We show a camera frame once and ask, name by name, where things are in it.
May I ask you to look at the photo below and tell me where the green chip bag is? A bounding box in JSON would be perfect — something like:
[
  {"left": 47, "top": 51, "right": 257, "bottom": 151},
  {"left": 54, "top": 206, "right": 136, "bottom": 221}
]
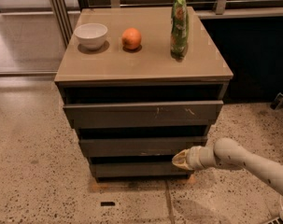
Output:
[{"left": 170, "top": 0, "right": 189, "bottom": 58}]

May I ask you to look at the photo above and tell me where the small grey floor bracket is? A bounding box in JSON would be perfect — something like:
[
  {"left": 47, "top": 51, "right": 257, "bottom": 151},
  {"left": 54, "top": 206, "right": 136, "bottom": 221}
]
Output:
[{"left": 270, "top": 92, "right": 283, "bottom": 110}]

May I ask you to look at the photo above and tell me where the white ceramic bowl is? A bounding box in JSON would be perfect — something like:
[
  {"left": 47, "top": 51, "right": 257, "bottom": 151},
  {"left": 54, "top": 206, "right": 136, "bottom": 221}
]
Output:
[{"left": 74, "top": 23, "right": 107, "bottom": 50}]

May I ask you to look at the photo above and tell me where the orange fruit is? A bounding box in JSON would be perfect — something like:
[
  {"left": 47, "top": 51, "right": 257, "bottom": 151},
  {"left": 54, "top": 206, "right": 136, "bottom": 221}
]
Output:
[{"left": 121, "top": 28, "right": 142, "bottom": 50}]

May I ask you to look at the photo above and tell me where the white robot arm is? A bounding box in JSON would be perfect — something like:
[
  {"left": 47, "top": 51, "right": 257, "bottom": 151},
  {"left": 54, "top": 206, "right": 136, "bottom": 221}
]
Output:
[{"left": 172, "top": 138, "right": 283, "bottom": 196}]

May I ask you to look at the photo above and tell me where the grey top drawer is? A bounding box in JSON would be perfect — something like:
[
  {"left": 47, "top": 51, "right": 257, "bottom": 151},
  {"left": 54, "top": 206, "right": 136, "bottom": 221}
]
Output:
[{"left": 64, "top": 101, "right": 223, "bottom": 129}]

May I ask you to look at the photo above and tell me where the grey drawer cabinet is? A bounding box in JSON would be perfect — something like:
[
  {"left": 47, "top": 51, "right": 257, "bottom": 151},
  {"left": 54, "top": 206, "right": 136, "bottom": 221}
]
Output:
[{"left": 53, "top": 6, "right": 234, "bottom": 183}]

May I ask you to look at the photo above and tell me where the grey drawer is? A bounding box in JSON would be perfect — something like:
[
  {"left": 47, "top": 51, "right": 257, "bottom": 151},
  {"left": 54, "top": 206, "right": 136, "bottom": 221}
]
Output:
[
  {"left": 79, "top": 136, "right": 207, "bottom": 157},
  {"left": 90, "top": 162, "right": 192, "bottom": 178},
  {"left": 64, "top": 101, "right": 223, "bottom": 129}
]

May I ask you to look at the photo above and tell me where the grey bottom drawer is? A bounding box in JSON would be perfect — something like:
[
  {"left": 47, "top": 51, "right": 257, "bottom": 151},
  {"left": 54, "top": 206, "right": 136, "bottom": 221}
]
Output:
[{"left": 90, "top": 162, "right": 192, "bottom": 178}]

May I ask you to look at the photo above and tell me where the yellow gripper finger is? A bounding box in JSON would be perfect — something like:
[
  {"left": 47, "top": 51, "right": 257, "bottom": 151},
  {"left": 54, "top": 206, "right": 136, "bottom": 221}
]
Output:
[{"left": 172, "top": 149, "right": 191, "bottom": 170}]

